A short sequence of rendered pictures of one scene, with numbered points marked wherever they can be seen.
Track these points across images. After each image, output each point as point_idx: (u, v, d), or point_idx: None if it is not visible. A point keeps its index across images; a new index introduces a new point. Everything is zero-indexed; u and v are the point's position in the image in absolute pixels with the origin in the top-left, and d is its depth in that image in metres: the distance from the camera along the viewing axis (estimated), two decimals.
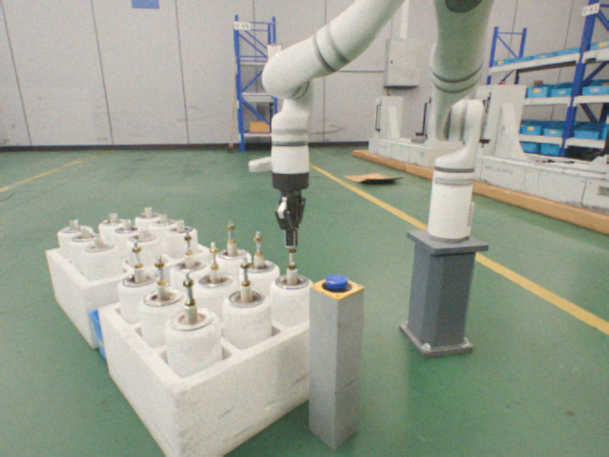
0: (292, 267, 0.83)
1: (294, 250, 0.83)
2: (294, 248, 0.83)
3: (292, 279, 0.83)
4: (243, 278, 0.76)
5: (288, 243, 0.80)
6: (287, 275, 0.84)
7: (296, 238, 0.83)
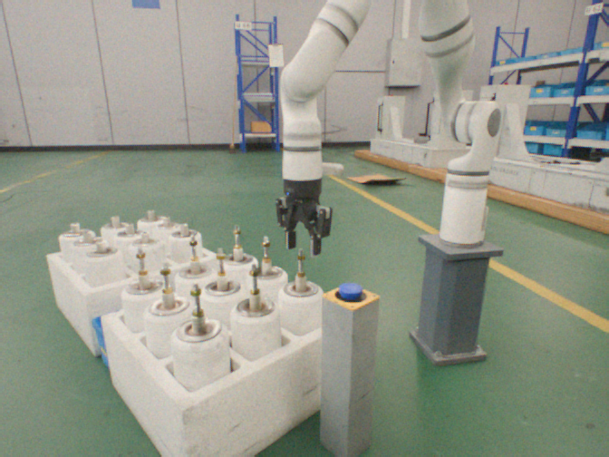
0: (297, 272, 0.81)
1: (302, 260, 0.79)
2: (300, 257, 0.79)
3: (301, 286, 0.81)
4: (252, 286, 0.73)
5: (288, 241, 0.82)
6: (296, 282, 0.81)
7: (314, 251, 0.75)
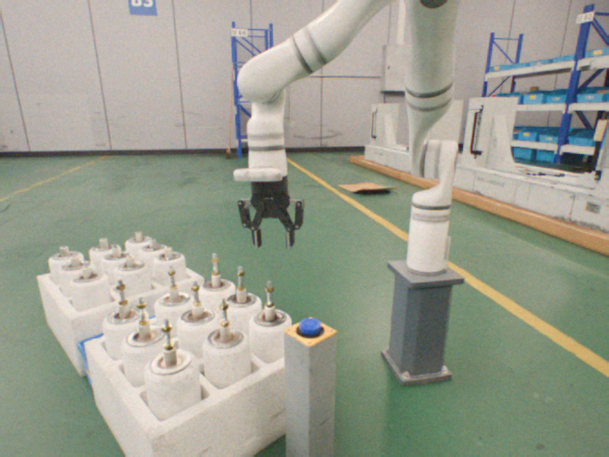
0: (266, 305, 0.86)
1: (274, 290, 0.86)
2: (273, 288, 0.85)
3: (269, 316, 0.86)
4: (222, 319, 0.78)
5: (294, 242, 0.81)
6: (265, 311, 0.87)
7: (257, 238, 0.84)
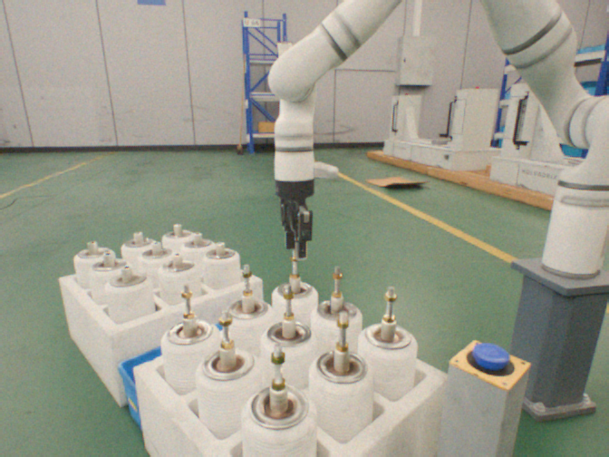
0: (385, 319, 0.63)
1: (396, 299, 0.63)
2: (396, 297, 0.62)
3: (389, 334, 0.63)
4: (339, 341, 0.55)
5: (289, 241, 0.82)
6: (382, 327, 0.64)
7: (298, 254, 0.74)
